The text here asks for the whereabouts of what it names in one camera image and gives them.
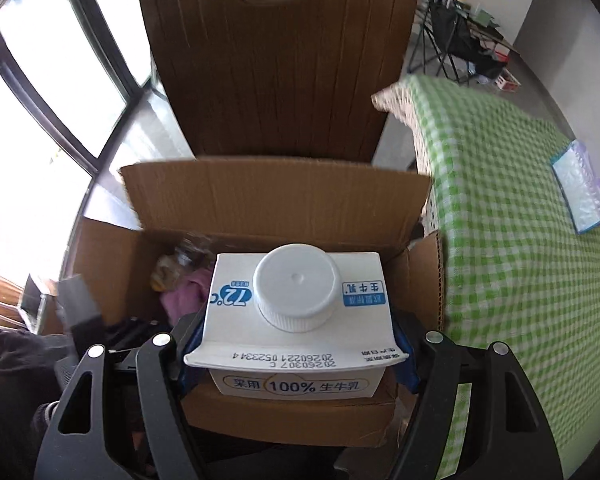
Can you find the brown wooden furniture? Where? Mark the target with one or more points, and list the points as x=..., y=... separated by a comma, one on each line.
x=0, y=295

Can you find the brown wooden chair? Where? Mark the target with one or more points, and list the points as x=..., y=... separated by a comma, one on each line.
x=280, y=85

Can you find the green checked tablecloth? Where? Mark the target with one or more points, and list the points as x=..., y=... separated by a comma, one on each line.
x=505, y=260

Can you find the purple tissue pack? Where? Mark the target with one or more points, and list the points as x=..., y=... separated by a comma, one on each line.
x=580, y=185

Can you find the brown cardboard box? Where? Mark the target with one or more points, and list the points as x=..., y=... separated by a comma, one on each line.
x=280, y=200

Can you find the yellow snack bag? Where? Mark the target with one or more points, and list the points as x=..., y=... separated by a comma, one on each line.
x=164, y=272

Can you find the black folding chair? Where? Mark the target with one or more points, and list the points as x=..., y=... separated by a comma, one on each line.
x=450, y=35

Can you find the window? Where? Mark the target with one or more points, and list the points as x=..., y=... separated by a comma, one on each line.
x=40, y=35

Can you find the purple cloth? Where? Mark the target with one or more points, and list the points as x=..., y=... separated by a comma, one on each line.
x=185, y=295

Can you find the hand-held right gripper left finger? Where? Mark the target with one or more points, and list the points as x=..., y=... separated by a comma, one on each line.
x=186, y=381

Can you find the folding side table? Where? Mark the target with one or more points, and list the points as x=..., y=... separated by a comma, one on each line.
x=490, y=35

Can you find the white milk carton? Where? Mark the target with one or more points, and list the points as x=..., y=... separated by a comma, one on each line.
x=230, y=320

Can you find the person's dark clothing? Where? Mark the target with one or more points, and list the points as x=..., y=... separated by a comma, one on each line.
x=10, y=385

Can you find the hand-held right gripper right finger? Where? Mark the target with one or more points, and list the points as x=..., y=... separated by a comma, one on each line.
x=407, y=370

